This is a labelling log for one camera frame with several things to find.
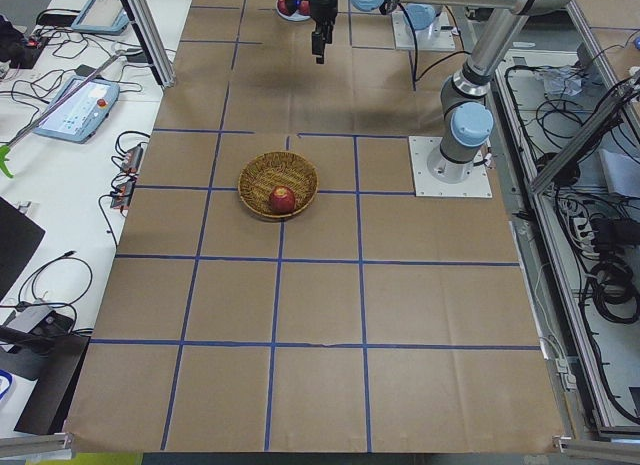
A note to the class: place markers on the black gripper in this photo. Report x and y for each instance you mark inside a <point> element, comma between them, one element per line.
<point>323,10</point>

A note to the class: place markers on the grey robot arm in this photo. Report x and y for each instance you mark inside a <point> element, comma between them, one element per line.
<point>423,20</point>
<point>468,123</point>

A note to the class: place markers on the grey round plate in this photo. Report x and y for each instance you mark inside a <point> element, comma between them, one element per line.
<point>295,17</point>

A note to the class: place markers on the red apple on plate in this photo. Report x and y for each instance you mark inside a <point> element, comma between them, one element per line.
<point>283,8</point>
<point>303,8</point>

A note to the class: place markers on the woven wicker basket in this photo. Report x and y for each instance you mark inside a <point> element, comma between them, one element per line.
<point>277,168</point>

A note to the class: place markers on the red apple in basket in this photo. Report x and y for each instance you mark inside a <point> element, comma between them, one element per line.
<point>282,200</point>

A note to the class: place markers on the far blue teach pendant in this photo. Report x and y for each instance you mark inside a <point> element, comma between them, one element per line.
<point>106,17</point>

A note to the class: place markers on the blue teach pendant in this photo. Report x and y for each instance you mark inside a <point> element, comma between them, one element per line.
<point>78,118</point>
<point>106,17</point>

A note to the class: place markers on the near blue teach pendant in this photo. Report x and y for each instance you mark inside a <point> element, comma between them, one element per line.
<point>78,118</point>

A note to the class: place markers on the reacher grabber stick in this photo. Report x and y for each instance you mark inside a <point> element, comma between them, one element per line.
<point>22,133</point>

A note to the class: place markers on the black laptop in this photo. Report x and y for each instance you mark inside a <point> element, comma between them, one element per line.
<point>20,238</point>

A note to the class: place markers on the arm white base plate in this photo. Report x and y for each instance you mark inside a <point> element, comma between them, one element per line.
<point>436,177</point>
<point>437,37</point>

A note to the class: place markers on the aluminium frame post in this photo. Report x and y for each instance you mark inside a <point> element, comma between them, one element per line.
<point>145,29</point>

